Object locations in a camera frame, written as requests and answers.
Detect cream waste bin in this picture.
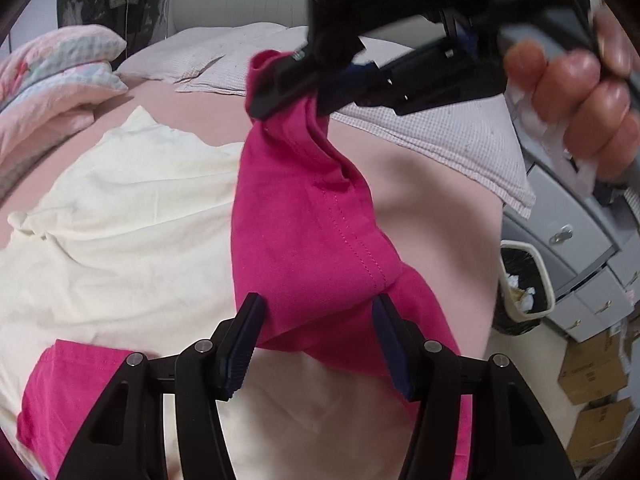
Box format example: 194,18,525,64
492,240,556,337

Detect cream shirt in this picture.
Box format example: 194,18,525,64
0,106,416,480

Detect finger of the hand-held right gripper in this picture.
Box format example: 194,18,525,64
247,35,367,121
315,42,504,117

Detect person's right hand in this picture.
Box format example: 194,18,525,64
502,7,640,183

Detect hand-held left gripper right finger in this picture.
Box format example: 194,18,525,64
371,294,576,480

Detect magenta shirt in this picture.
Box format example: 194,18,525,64
17,50,473,480

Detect cardboard box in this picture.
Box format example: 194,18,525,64
557,330,631,406
567,397,633,468

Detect grey drawer cabinet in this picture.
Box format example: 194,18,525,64
500,155,640,346

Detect folded pink quilt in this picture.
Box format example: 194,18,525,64
0,25,130,201

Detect bed with pink sheet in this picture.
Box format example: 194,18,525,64
0,80,506,480

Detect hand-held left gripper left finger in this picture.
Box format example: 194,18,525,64
56,292,265,480

